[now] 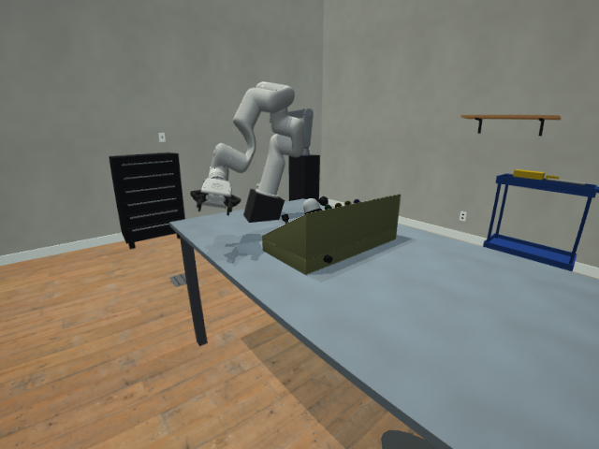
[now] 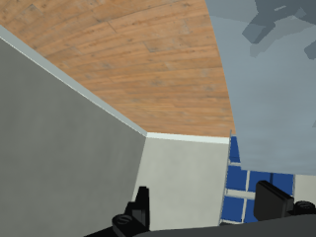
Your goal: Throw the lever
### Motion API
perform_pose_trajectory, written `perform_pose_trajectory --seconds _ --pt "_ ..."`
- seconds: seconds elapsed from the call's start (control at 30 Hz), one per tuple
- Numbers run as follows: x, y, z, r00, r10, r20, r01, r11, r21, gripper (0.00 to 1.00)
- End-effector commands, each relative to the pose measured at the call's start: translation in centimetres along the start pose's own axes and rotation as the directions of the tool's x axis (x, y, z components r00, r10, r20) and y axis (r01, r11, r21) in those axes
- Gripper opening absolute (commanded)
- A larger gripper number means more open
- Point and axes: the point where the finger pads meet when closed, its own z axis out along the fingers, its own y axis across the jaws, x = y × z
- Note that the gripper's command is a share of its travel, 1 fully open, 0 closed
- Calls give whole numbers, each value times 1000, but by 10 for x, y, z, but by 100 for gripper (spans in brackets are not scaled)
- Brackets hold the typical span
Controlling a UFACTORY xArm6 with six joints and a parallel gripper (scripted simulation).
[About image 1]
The olive green control console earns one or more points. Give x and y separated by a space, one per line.
320 237

